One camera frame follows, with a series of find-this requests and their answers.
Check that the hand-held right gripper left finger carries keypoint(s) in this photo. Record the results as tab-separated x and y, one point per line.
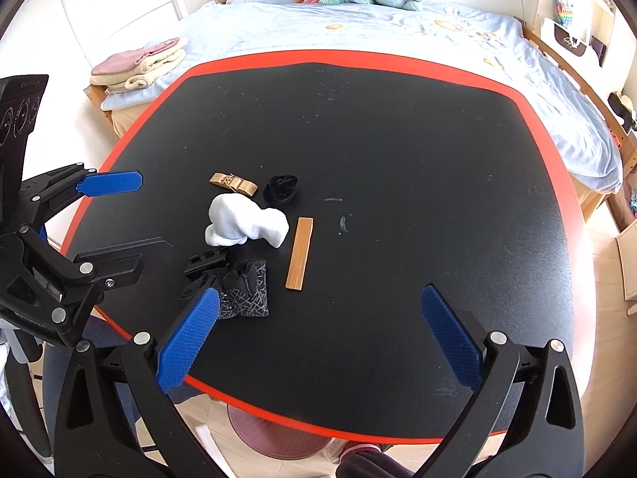
191	338

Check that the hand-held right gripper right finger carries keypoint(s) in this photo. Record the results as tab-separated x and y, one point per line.
450	338

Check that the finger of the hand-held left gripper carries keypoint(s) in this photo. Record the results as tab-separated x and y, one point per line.
129	259
112	182

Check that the black patterned cloth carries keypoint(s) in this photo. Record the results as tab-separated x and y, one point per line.
246	289

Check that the black plastic clip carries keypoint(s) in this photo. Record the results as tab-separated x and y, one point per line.
205	264

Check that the folded cream towel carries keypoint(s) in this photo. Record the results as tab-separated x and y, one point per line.
142	75

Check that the white crumpled sock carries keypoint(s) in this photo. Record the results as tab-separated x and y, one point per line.
246	226

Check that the maroon round stool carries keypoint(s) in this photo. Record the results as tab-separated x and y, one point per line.
273	433

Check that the folded pink towel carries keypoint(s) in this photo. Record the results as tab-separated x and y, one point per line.
137	57

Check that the wooden stick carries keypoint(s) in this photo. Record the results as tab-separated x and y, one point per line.
299	254

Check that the person's dark trouser leg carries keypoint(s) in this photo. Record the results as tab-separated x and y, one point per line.
371	463

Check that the black hair scrunchie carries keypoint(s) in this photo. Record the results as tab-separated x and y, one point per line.
281	189

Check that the white low cabinet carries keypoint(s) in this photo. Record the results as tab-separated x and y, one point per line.
628	264

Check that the bed with blue sheet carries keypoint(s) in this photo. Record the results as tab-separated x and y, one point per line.
582	89

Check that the light blue bed blanket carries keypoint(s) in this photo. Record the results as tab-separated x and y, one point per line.
398	45

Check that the white shelf unit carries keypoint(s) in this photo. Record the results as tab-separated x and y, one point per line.
577	25

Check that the colourful hanging bag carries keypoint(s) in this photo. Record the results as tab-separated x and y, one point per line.
565	10

